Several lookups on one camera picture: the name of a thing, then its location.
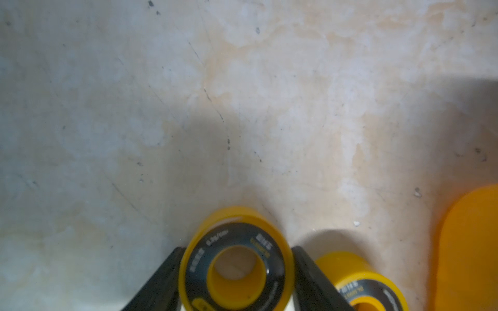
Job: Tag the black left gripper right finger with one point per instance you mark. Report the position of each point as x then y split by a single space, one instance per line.
313 290

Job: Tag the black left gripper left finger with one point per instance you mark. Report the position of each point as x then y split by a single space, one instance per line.
160 292

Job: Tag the yellow black tape roll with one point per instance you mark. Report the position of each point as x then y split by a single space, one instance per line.
360 284
237 260

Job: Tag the yellow plastic storage box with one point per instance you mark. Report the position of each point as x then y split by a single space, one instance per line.
466 275

